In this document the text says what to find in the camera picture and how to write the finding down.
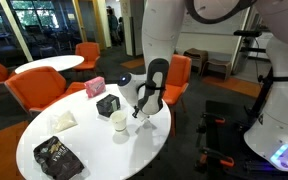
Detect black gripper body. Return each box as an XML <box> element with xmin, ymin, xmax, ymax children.
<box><xmin>132</xmin><ymin>105</ymin><xmax>142</xmax><ymax>120</ymax></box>

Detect white paper coffee cup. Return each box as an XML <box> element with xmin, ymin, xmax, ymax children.
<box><xmin>109</xmin><ymin>110</ymin><xmax>129</xmax><ymax>133</ymax></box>

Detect black coffee bean bag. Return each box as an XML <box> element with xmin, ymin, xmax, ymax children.
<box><xmin>32</xmin><ymin>135</ymin><xmax>86</xmax><ymax>180</ymax></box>

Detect black box with green label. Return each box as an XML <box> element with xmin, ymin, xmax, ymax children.
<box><xmin>95</xmin><ymin>93</ymin><xmax>121</xmax><ymax>118</ymax></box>

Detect pink box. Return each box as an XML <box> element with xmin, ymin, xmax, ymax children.
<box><xmin>83</xmin><ymin>76</ymin><xmax>107</xmax><ymax>99</ymax></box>

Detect orange armchair with orange legs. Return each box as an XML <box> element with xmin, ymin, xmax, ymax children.
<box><xmin>161</xmin><ymin>53</ymin><xmax>193</xmax><ymax>138</ymax></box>

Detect clear bag of white powder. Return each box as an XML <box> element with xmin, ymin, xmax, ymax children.
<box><xmin>47</xmin><ymin>110</ymin><xmax>79</xmax><ymax>134</ymax></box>

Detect orange black bar clamp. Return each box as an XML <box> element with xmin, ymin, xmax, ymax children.
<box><xmin>196</xmin><ymin>112</ymin><xmax>227</xmax><ymax>138</ymax></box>
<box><xmin>194</xmin><ymin>146</ymin><xmax>236</xmax><ymax>173</ymax></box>

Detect brown wooden stool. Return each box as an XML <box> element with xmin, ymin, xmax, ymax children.
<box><xmin>182</xmin><ymin>47</ymin><xmax>209</xmax><ymax>76</ymax></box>
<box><xmin>201</xmin><ymin>58</ymin><xmax>234</xmax><ymax>81</ymax></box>

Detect person in dark clothes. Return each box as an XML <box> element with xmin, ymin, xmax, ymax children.
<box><xmin>106</xmin><ymin>5</ymin><xmax>121</xmax><ymax>47</ymax></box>

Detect white round side table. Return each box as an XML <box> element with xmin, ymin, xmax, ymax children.
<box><xmin>13</xmin><ymin>54</ymin><xmax>85</xmax><ymax>75</ymax></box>

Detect yellow window frame post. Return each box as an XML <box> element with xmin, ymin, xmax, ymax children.
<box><xmin>70</xmin><ymin>0</ymin><xmax>89</xmax><ymax>44</ymax></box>
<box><xmin>91</xmin><ymin>0</ymin><xmax>113</xmax><ymax>50</ymax></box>
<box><xmin>0</xmin><ymin>0</ymin><xmax>35</xmax><ymax>63</ymax></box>

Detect wall whiteboard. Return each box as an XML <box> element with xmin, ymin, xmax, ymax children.
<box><xmin>175</xmin><ymin>7</ymin><xmax>250</xmax><ymax>37</ymax></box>

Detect black camera stand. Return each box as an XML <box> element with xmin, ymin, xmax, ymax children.
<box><xmin>233</xmin><ymin>29</ymin><xmax>282</xmax><ymax>120</ymax></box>

